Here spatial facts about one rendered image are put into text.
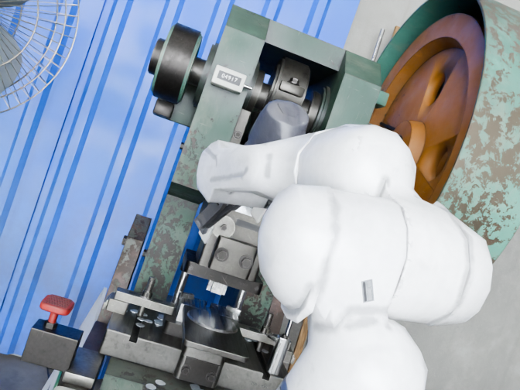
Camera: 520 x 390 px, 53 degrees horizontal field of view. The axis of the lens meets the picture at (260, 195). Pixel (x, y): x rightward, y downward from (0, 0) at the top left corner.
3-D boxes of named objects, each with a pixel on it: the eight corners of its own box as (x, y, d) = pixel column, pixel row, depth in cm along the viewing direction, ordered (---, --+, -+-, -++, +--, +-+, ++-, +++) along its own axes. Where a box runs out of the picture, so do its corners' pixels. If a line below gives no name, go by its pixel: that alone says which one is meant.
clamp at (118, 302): (168, 327, 131) (181, 289, 130) (101, 308, 128) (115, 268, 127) (168, 320, 136) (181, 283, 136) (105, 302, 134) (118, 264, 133)
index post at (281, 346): (278, 376, 124) (292, 338, 124) (267, 372, 124) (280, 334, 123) (276, 371, 127) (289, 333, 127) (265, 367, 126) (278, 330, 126)
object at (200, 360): (229, 418, 107) (251, 356, 106) (162, 400, 104) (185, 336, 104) (220, 368, 131) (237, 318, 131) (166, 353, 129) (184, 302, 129)
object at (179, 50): (193, 124, 121) (225, 32, 121) (145, 106, 119) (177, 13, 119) (191, 128, 143) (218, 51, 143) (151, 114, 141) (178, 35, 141)
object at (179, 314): (233, 337, 131) (239, 319, 131) (176, 320, 129) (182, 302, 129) (230, 325, 140) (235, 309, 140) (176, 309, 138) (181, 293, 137)
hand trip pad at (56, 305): (57, 346, 104) (70, 309, 104) (27, 337, 103) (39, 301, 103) (65, 333, 111) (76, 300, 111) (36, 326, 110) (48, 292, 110)
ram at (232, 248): (258, 287, 123) (299, 168, 122) (197, 268, 121) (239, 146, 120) (248, 271, 140) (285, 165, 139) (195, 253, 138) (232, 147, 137)
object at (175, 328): (239, 355, 129) (244, 343, 129) (161, 332, 126) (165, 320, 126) (233, 333, 145) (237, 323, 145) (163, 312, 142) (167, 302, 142)
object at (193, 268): (257, 306, 129) (264, 285, 129) (179, 282, 125) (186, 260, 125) (248, 289, 145) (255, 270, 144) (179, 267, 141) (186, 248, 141)
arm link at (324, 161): (384, 83, 43) (546, 138, 47) (308, 116, 60) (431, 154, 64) (330, 315, 41) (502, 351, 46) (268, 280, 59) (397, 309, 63)
